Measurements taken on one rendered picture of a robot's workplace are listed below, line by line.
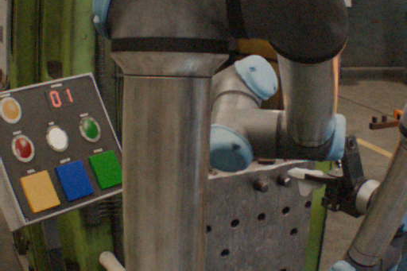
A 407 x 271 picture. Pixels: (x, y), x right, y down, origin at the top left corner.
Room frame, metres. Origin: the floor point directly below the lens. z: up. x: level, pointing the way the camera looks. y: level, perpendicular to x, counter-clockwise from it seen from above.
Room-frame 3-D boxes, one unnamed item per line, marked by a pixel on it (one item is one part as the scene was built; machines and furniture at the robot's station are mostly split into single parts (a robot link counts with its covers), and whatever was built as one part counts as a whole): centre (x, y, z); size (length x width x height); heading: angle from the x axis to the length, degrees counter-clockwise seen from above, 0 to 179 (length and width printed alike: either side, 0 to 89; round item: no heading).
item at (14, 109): (1.05, 0.40, 1.16); 0.05 x 0.03 x 0.04; 118
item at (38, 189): (0.99, 0.33, 1.01); 0.07 x 0.05 x 0.07; 143
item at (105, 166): (1.15, 0.21, 1.01); 0.07 x 0.05 x 0.07; 143
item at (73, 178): (1.07, 0.27, 1.01); 0.07 x 0.05 x 0.07; 143
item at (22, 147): (1.02, 0.37, 1.09); 0.05 x 0.03 x 0.04; 118
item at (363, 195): (1.04, -0.36, 0.98); 0.08 x 0.05 x 0.08; 118
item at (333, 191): (1.11, -0.32, 0.97); 0.12 x 0.08 x 0.09; 28
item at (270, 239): (1.71, -0.03, 0.69); 0.56 x 0.38 x 0.45; 28
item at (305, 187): (1.16, -0.22, 0.97); 0.09 x 0.03 x 0.06; 64
